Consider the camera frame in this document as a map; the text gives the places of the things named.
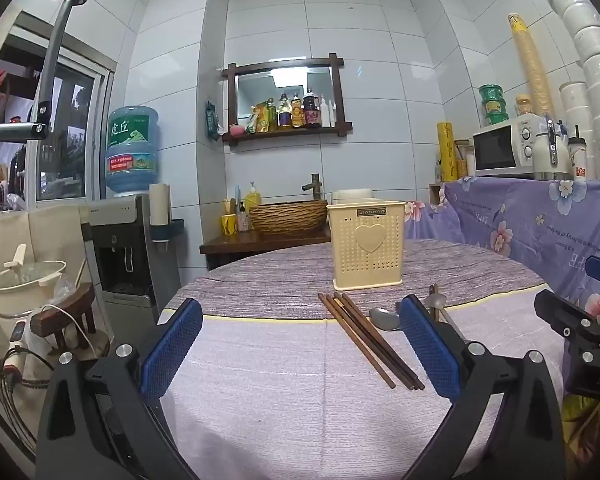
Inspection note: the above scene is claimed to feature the white charger with display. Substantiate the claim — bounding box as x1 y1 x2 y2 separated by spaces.
7 320 31 361

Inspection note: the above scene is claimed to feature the green hanging packet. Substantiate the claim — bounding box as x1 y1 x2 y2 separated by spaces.
205 101 222 142

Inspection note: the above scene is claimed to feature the blue cup holder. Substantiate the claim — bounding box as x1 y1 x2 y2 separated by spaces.
150 218 185 242

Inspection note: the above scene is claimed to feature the grey water dispenser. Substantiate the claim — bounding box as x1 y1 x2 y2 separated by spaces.
80 194 182 321

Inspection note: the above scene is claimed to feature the white paper cup stack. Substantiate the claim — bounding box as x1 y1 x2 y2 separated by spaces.
149 182 172 226

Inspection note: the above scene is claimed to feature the white electric kettle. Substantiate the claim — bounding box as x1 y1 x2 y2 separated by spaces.
532 116 573 181

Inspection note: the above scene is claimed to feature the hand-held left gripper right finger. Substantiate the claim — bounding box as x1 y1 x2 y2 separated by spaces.
398 294 566 480

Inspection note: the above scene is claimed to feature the small dark wooden stool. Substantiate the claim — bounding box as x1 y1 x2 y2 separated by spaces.
30 282 99 352

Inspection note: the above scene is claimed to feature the yellow plastic wrap roll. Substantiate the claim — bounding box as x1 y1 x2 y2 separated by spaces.
436 121 460 183

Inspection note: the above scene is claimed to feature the dark soy sauce bottle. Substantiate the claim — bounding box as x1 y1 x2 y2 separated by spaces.
302 87 322 127

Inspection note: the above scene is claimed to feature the metal spoon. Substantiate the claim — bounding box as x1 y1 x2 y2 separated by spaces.
424 294 470 347
370 307 402 332

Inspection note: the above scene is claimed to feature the blue water jug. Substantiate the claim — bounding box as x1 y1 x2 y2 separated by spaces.
105 105 160 197

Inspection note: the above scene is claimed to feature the yellow soap bottle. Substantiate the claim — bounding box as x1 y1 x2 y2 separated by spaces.
244 181 262 213

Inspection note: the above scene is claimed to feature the drink cup with straw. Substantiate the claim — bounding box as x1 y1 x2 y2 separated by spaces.
567 125 589 181

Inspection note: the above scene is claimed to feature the yellow seasoning pouch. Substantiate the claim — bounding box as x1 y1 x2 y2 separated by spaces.
250 101 271 134

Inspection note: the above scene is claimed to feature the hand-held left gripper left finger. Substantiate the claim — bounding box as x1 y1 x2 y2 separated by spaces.
35 298 204 480

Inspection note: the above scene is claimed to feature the purple floral cloth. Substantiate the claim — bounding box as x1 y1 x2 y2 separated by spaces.
404 176 600 341

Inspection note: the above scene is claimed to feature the wooden wall shelf with mirror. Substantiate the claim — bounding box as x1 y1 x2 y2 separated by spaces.
221 52 354 147

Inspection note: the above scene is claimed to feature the white microwave oven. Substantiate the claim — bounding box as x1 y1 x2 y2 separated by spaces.
472 115 536 177

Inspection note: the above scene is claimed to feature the white brown rice cooker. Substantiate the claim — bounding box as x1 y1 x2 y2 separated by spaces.
331 187 376 209

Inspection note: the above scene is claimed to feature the dark wooden vanity table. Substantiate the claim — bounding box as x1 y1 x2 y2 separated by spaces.
199 225 333 271

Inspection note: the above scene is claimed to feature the window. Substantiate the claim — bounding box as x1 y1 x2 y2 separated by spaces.
0 10 117 216

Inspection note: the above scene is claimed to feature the cream cooking pot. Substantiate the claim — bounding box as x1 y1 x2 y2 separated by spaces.
0 243 67 319

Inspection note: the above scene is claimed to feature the tall sleeve of paper cups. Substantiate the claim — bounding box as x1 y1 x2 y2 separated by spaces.
506 12 557 117

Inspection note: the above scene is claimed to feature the beige plastic utensil holder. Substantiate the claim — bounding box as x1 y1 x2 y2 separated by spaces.
326 201 407 291

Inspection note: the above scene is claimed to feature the woven-look basin sink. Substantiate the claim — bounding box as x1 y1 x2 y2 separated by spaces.
249 201 328 235

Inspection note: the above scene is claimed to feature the bronze faucet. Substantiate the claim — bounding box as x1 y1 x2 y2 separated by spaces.
301 174 326 203

